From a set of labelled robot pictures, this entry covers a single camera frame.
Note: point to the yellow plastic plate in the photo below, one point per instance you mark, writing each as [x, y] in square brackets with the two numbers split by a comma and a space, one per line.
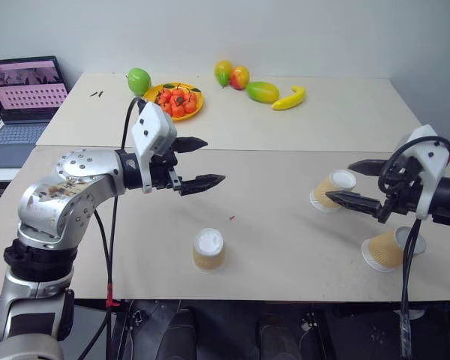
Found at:
[195, 112]

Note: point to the open grey laptop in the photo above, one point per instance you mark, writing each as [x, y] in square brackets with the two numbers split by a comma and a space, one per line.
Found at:
[18, 108]

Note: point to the green yellow toy pear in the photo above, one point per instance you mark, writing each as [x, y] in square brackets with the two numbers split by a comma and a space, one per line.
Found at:
[222, 71]

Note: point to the red yellow toy apple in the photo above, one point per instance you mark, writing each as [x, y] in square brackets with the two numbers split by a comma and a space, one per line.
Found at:
[240, 78]

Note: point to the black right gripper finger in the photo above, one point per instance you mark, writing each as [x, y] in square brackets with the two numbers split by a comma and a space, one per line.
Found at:
[356, 202]
[369, 167]

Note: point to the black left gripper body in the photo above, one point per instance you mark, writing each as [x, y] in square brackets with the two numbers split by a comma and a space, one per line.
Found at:
[161, 172]

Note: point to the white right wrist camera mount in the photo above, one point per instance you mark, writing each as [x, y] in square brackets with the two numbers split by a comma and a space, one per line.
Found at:
[431, 157]

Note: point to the green toy apple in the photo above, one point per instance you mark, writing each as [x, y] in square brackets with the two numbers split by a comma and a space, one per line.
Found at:
[138, 80]

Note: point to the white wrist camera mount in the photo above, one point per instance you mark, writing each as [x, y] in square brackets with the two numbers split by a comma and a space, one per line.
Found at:
[153, 125]
[431, 157]

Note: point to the brown paper cup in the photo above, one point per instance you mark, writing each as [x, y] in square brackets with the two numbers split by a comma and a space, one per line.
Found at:
[209, 251]
[328, 187]
[384, 249]

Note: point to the red toy fruit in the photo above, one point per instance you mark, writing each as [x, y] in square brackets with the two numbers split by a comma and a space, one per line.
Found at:
[190, 107]
[164, 97]
[177, 92]
[177, 111]
[166, 107]

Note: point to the dark rounded shape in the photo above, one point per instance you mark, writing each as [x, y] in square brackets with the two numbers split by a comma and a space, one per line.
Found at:
[180, 333]

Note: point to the yellow toy banana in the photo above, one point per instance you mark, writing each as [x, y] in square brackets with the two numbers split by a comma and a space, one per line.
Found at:
[290, 100]

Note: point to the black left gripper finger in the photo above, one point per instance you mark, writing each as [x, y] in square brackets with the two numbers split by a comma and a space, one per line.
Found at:
[190, 144]
[200, 182]

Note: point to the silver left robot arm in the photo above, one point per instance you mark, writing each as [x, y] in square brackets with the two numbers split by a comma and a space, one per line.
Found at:
[60, 195]

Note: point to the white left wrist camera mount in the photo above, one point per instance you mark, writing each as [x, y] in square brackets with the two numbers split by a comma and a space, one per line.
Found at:
[153, 125]

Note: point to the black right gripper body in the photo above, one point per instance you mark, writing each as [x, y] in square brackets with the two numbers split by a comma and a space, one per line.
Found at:
[403, 187]

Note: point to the green yellow toy mango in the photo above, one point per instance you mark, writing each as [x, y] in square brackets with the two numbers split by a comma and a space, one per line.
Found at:
[262, 92]

